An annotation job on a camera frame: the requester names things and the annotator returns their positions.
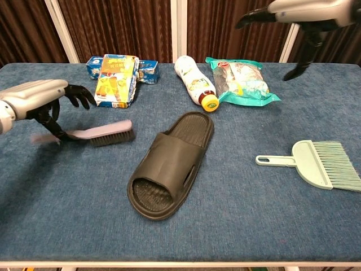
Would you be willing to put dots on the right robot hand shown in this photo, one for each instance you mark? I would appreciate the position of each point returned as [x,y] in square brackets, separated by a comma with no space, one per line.
[310,11]

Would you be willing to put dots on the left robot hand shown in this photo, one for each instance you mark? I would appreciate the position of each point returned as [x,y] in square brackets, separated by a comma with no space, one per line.
[34,96]

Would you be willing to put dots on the black rubber slipper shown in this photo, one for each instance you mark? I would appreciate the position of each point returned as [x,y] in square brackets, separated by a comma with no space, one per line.
[172,158]

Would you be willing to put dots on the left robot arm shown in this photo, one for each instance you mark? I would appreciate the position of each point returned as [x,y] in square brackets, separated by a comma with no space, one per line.
[5,118]

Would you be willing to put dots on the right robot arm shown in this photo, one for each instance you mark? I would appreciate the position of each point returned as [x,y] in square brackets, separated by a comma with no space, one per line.
[356,11]

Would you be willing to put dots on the mint green hand broom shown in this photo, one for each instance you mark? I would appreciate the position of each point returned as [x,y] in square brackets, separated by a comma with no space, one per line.
[307,163]

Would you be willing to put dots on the brown curtain panel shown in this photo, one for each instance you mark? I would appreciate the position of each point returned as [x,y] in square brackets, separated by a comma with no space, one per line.
[220,25]
[121,25]
[338,45]
[25,28]

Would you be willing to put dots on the yellow snack box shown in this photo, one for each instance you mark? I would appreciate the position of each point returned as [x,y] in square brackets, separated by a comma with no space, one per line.
[115,82]

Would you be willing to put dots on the green plastic snack bag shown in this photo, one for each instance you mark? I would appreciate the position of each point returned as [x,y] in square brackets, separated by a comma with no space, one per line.
[242,82]

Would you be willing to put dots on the blue snack box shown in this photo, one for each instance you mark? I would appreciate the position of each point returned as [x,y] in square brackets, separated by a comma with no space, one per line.
[148,72]

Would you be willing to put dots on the blue fabric table cover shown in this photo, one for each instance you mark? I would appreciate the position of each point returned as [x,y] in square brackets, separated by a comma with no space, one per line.
[70,211]

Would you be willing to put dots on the white bottle yellow cap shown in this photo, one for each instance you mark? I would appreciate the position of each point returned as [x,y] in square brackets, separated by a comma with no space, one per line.
[191,79]

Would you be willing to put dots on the white partition post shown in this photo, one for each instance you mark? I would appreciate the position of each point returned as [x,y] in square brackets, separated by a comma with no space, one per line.
[60,31]
[179,28]
[290,42]

